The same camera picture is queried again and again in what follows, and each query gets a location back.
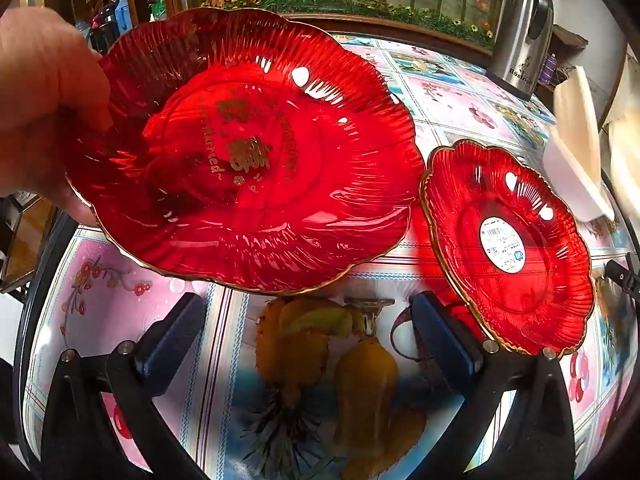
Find large red glass plate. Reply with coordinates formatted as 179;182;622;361
65;7;426;295

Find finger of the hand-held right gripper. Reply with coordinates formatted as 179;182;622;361
605;252;640;306

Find blue container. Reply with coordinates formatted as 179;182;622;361
111;0;127;53

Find small red glass plate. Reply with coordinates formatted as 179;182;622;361
419;139;596;358

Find person's right hand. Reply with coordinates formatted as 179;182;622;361
0;7;113;228

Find steel thermos kettle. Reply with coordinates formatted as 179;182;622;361
486;0;556;102

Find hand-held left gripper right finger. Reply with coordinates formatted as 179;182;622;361
410;290;593;480

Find fruit print tablecloth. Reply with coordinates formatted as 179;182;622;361
22;32;636;480

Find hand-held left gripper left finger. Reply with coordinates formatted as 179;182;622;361
40;291;208;480

